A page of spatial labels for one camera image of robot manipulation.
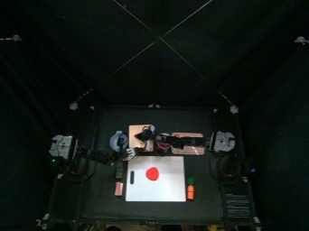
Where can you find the dark green toy block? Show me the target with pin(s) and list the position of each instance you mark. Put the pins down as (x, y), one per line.
(119, 170)

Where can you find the blue-grey bowl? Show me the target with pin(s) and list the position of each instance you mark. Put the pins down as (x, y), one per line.
(116, 141)

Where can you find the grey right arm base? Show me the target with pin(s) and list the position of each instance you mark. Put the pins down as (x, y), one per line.
(223, 141)

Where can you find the grey frame middle bracket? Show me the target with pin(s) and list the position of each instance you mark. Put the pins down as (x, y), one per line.
(152, 105)

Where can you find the pink rectangular block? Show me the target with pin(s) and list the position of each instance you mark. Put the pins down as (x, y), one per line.
(117, 189)

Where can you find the pink tray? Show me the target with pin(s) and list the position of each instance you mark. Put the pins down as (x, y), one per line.
(188, 150)

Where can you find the orange toy carrot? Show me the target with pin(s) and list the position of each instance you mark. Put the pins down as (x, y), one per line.
(190, 191)

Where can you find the black printed label plate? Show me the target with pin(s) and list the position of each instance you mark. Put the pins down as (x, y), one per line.
(237, 205)

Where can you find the grey left arm base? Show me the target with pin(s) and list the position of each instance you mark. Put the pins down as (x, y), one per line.
(61, 146)

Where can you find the grey frame corner bracket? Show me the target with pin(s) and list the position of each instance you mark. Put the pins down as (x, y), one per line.
(13, 38)
(234, 109)
(299, 39)
(72, 105)

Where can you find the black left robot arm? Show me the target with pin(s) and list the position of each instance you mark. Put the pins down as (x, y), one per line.
(96, 155)

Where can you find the red flat dough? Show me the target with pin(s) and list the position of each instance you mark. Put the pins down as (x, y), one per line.
(152, 173)

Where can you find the white cutting board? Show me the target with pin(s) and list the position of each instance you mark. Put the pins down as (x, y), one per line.
(164, 188)

